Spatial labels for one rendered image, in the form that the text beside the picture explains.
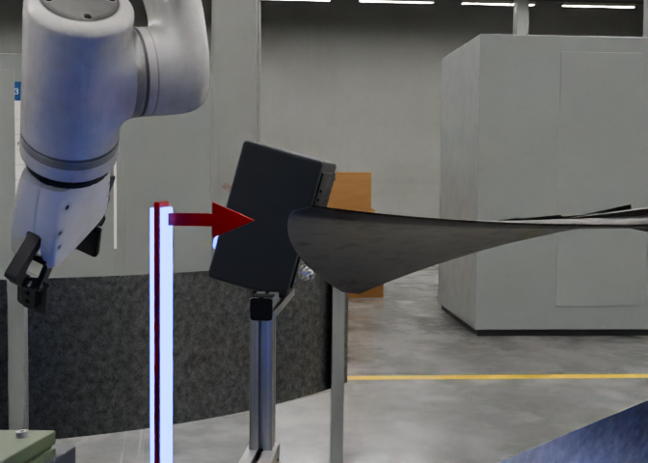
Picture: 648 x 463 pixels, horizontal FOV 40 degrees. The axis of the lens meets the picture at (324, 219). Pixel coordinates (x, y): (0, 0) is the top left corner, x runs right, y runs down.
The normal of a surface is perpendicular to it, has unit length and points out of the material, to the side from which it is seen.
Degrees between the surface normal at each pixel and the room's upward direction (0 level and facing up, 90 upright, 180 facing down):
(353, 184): 90
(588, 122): 90
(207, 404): 90
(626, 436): 55
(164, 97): 131
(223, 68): 90
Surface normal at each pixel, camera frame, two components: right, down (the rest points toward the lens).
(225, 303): 0.65, 0.04
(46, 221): -0.12, 0.57
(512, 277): 0.07, 0.05
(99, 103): 0.53, 0.67
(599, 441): -0.70, -0.55
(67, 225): 0.84, 0.49
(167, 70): 0.47, 0.11
